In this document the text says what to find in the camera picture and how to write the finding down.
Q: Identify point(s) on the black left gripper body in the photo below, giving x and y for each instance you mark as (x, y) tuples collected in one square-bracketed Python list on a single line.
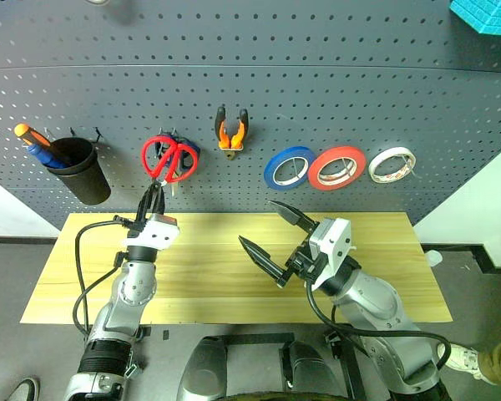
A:
[(138, 223)]

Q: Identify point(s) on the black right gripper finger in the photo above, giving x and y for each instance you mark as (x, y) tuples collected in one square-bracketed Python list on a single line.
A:
[(294, 217), (263, 259)]

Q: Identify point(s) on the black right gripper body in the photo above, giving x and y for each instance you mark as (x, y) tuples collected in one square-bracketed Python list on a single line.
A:
[(302, 263)]

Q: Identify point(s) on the red tape roll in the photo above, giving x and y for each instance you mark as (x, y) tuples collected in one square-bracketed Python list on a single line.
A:
[(338, 151)]

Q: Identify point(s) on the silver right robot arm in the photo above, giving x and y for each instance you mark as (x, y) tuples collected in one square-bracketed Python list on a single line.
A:
[(371, 296)]

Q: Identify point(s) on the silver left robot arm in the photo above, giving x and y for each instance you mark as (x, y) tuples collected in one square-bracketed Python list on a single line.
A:
[(135, 288)]

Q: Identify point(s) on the blue tape roll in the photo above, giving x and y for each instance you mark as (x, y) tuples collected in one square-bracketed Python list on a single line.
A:
[(271, 167)]

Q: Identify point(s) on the white tape roll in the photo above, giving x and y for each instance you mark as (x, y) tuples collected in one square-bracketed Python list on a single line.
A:
[(376, 160)]

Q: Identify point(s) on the grey metal pegboard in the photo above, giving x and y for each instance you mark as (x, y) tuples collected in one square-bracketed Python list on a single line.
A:
[(275, 50)]

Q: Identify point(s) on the black plastic cup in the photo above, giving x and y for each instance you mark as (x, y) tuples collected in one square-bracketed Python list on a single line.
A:
[(87, 184)]

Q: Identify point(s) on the grey rounded shell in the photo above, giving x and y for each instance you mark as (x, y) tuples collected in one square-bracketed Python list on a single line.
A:
[(202, 367), (309, 367)]

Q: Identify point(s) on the clear plastic bottle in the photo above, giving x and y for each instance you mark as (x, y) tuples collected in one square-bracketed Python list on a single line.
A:
[(434, 258)]

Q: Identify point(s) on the dark curved rim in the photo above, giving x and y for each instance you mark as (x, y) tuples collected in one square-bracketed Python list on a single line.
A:
[(284, 396)]

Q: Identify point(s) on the white sneaker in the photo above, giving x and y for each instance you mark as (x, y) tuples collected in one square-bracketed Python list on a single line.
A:
[(463, 357)]

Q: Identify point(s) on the grey shoe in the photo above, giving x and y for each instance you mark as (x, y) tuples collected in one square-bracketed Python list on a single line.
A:
[(23, 390)]

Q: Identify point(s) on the blue brick patterned box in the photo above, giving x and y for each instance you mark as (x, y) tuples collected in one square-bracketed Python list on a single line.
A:
[(484, 16)]

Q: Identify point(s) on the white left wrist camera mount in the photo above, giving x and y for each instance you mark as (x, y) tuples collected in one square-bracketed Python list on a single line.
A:
[(158, 234)]

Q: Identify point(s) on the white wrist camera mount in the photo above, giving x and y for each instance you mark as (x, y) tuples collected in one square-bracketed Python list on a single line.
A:
[(158, 234), (338, 242)]

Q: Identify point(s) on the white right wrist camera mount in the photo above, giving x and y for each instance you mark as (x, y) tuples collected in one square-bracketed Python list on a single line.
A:
[(338, 242)]

